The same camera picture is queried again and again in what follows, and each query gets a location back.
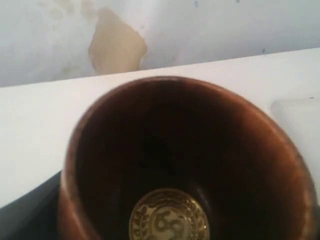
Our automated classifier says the gold coin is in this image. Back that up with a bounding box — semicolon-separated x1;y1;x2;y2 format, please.
128;188;210;240

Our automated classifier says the brown wooden cup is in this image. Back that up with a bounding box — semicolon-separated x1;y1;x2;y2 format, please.
58;76;320;240

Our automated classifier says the white rectangular tray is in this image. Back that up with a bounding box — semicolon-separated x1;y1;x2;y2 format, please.
271;97;320;142

